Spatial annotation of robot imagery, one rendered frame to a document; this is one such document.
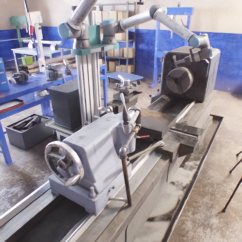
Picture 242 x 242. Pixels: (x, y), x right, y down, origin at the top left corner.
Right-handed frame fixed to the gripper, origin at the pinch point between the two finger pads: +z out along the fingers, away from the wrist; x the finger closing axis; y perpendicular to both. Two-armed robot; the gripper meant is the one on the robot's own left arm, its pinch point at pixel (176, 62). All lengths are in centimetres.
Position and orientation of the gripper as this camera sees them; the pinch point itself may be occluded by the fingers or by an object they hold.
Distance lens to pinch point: 225.9
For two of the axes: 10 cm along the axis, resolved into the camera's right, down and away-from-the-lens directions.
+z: -8.9, 2.0, 4.0
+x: 3.2, -3.5, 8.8
